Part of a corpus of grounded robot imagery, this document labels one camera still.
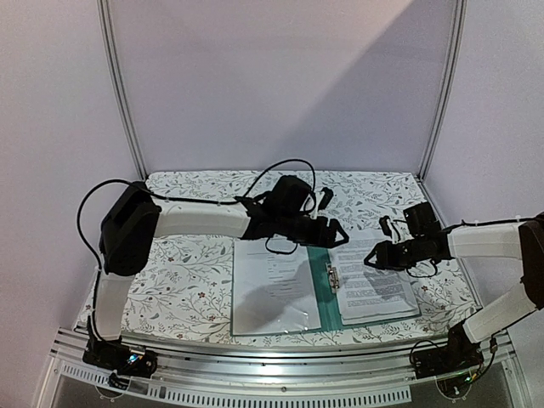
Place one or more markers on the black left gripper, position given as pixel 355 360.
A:
pixel 328 240

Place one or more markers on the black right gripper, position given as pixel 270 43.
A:
pixel 392 253

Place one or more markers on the white paper stack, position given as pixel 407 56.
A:
pixel 369 296

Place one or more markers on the teal plastic folder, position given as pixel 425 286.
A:
pixel 327 303

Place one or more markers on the white printed paper sheet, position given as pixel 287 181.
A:
pixel 272 290

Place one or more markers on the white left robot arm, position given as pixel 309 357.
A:
pixel 127 232

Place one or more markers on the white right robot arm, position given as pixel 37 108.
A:
pixel 505 257

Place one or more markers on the floral patterned table mat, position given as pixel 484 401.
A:
pixel 184 293

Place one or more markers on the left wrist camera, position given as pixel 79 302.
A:
pixel 323 198

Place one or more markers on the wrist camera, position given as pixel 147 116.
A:
pixel 323 198
pixel 390 229

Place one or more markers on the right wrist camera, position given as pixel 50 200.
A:
pixel 390 229

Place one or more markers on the aluminium front rail frame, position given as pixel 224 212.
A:
pixel 198 374

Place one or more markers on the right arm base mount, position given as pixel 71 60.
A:
pixel 456 366

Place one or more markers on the aluminium corner post right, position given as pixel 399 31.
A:
pixel 446 84

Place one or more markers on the aluminium corner post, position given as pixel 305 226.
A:
pixel 119 89
pixel 446 84

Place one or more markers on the aluminium corner post left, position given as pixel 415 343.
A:
pixel 119 89

